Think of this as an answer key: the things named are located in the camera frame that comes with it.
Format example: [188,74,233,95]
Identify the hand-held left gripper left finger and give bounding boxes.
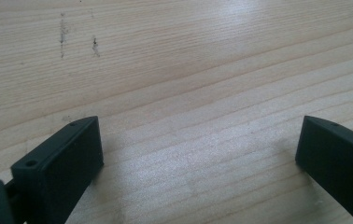
[10,115,105,224]

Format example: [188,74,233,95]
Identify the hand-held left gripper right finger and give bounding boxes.
[294,115,353,224]

